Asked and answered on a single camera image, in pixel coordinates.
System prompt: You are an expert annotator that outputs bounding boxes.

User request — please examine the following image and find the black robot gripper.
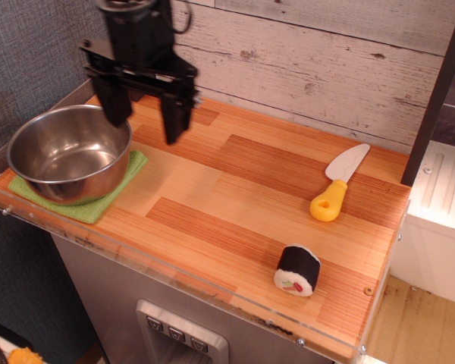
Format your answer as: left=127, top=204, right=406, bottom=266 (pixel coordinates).
left=80, top=7, right=197, bottom=145

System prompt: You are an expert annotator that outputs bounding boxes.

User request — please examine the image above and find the stainless steel bowl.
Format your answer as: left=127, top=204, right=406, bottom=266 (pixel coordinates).
left=7, top=105, right=133, bottom=206

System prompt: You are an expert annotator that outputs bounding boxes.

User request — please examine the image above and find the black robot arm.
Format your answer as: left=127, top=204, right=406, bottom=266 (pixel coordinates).
left=80, top=1, right=198, bottom=145

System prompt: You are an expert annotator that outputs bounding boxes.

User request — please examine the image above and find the green folded towel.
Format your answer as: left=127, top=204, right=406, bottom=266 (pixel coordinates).
left=8, top=150, right=149, bottom=224

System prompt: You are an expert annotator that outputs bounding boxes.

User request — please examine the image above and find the clear acrylic table guard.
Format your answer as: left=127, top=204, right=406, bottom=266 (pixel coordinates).
left=0, top=175, right=410, bottom=363

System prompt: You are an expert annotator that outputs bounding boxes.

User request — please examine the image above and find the silver toy fridge cabinet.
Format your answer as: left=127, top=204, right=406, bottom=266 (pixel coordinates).
left=52, top=236, right=329, bottom=363

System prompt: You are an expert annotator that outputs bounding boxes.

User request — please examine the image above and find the plush sushi roll toy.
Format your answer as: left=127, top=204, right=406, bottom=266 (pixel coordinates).
left=274, top=245, right=322, bottom=297

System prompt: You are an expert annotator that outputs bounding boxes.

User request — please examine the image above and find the grey ice dispenser panel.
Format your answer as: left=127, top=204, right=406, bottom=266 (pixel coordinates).
left=136, top=300, right=230, bottom=364

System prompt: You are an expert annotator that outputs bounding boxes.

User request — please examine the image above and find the orange plush toy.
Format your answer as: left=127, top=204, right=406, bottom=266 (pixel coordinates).
left=7, top=347, right=45, bottom=364

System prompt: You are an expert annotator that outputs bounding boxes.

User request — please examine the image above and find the white toy sink unit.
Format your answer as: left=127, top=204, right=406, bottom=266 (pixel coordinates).
left=390, top=141, right=455, bottom=302

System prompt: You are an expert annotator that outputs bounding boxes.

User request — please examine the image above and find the dark left shelf post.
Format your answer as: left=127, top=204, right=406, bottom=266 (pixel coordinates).
left=129, top=89, right=144, bottom=102

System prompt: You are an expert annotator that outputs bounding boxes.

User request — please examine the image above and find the dark shelf post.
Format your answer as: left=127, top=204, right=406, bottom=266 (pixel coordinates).
left=129, top=89, right=144, bottom=102
left=400, top=28, right=455, bottom=187

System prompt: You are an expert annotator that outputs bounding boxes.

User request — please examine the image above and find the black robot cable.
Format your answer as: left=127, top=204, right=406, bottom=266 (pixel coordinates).
left=170, top=0, right=193, bottom=35

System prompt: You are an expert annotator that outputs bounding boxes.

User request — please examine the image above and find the toy knife yellow handle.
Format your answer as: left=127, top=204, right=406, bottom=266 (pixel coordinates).
left=309, top=143, right=370, bottom=222

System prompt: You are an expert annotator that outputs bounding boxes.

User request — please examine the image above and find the dark right shelf post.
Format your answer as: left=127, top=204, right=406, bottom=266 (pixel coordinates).
left=400, top=28, right=455, bottom=187

